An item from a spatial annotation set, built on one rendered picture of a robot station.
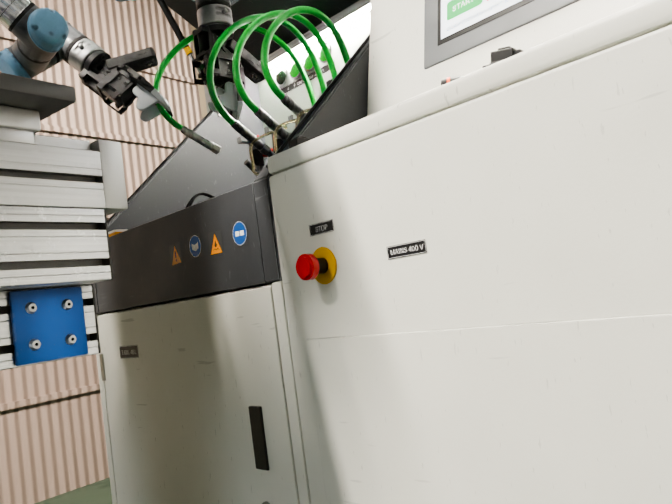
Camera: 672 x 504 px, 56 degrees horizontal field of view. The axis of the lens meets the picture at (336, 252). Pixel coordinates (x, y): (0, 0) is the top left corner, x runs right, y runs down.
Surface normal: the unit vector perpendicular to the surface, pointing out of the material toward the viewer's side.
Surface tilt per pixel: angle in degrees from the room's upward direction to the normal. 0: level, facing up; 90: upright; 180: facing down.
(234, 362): 90
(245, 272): 90
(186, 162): 90
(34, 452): 90
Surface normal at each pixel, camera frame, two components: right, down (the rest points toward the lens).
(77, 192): 0.79, -0.15
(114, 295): -0.72, 0.05
